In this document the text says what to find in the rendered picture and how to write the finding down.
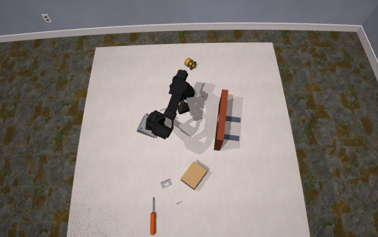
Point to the tan cardboard box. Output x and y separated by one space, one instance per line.
193 175

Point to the orange-handled screwdriver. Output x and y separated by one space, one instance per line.
153 220

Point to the reddish-brown wooden door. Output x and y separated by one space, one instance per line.
220 127

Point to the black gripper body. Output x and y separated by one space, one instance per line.
183 107

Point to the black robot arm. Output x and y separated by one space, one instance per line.
155 120

